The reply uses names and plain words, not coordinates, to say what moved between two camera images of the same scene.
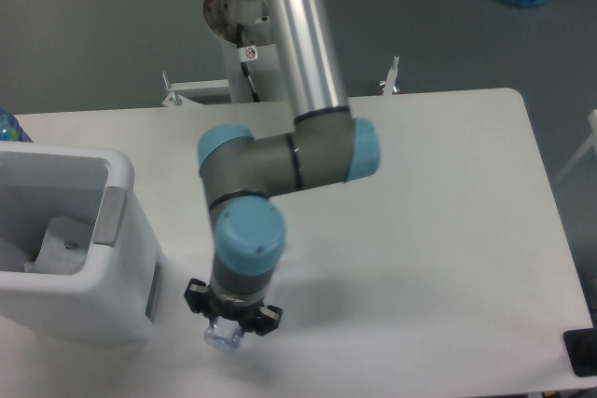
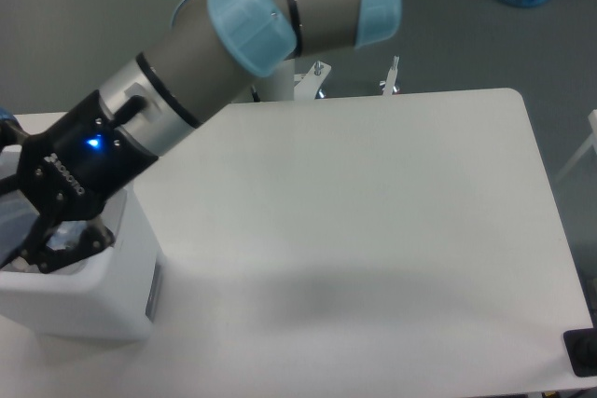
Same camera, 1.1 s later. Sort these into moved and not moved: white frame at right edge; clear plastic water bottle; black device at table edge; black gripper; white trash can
Moved: black gripper; clear plastic water bottle
Not moved: black device at table edge; white trash can; white frame at right edge
